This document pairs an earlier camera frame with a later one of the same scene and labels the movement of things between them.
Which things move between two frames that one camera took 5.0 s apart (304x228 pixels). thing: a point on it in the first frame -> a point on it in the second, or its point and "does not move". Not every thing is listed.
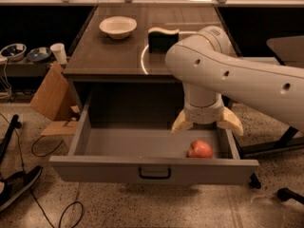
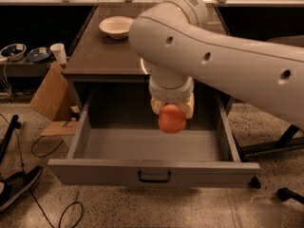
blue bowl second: x=39 y=53 does not move
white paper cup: x=59 y=52 does not move
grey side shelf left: x=24 y=67 does not move
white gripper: x=203 y=115 -> x=171 y=93
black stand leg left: x=8 y=135 does not move
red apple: x=199 y=148 -> x=172 y=120
